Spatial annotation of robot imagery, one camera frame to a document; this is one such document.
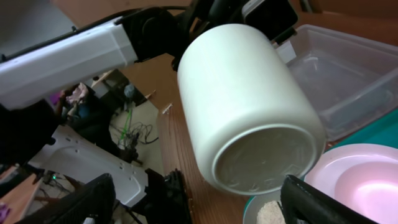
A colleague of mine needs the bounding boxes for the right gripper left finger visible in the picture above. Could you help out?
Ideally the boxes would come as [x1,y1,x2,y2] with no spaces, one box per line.
[19,174,116,224]

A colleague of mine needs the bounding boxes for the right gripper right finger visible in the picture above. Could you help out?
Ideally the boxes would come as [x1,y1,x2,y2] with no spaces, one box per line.
[280,175,373,224]

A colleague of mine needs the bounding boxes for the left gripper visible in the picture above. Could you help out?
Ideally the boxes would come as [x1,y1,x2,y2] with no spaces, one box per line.
[183,0,247,34]

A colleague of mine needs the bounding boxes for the rice food waste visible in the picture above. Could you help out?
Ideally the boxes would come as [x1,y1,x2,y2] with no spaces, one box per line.
[256,201,285,224]

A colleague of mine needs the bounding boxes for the grey metal bowl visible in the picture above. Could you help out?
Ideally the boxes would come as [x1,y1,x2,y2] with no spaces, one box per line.
[243,190,286,224]

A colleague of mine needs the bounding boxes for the pink shallow bowl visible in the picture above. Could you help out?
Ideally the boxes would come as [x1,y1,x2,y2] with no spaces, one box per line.
[305,144,397,223]

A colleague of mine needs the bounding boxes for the white cup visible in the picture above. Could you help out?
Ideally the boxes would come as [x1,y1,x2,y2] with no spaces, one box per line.
[177,24,326,195]

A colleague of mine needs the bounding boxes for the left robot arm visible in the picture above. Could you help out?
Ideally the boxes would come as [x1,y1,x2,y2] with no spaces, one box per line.
[1,0,244,110]

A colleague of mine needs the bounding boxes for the teal serving tray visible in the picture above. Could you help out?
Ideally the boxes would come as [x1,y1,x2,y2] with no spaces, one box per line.
[243,109,397,224]

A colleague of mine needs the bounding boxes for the clear plastic bin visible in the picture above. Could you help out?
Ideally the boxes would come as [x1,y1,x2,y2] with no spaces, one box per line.
[277,25,397,141]

